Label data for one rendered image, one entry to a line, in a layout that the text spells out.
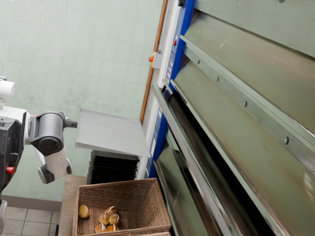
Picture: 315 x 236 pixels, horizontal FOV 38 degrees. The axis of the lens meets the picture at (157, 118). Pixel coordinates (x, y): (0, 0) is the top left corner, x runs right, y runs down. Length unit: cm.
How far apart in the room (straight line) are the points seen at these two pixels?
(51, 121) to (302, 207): 100
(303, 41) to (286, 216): 47
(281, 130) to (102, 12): 234
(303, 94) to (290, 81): 10
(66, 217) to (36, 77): 125
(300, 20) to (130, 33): 227
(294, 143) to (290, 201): 15
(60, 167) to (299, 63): 106
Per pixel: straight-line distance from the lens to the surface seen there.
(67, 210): 284
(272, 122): 140
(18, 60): 356
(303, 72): 132
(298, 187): 125
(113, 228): 262
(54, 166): 191
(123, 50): 351
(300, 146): 124
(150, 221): 263
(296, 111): 125
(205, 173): 149
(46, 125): 178
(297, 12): 140
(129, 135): 240
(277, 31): 149
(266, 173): 139
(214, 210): 134
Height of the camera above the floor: 200
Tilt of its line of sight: 17 degrees down
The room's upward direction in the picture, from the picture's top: 12 degrees clockwise
